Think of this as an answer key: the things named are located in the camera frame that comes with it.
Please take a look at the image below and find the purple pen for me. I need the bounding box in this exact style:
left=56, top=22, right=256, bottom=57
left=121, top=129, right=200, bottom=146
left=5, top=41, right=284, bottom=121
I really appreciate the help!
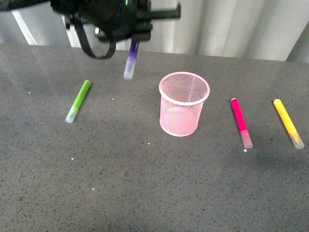
left=123, top=41, right=140, bottom=80

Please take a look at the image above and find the yellow pen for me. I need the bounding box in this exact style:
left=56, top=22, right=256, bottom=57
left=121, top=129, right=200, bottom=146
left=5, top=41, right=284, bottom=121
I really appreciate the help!
left=273, top=99, right=305, bottom=149

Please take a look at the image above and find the white curtain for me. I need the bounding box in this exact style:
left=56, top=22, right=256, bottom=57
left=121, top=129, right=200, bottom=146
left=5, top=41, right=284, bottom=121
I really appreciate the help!
left=0, top=0, right=309, bottom=62

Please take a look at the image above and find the pink pen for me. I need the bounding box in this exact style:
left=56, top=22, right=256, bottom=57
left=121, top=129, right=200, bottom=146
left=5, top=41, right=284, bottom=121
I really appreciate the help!
left=230, top=98, right=253, bottom=149

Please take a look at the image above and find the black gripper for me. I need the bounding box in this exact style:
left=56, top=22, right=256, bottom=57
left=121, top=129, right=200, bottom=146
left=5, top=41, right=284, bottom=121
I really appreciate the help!
left=51, top=0, right=181, bottom=43

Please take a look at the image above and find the pink mesh cup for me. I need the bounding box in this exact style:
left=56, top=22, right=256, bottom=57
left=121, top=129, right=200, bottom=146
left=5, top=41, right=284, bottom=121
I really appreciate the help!
left=159, top=72, right=210, bottom=137

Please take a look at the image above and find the black strap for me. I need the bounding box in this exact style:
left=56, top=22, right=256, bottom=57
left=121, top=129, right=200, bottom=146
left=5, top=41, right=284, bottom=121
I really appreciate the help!
left=71, top=14, right=117, bottom=59

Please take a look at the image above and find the green pen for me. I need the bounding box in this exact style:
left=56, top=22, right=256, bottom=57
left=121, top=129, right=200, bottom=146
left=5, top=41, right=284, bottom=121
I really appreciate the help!
left=65, top=80, right=91, bottom=123

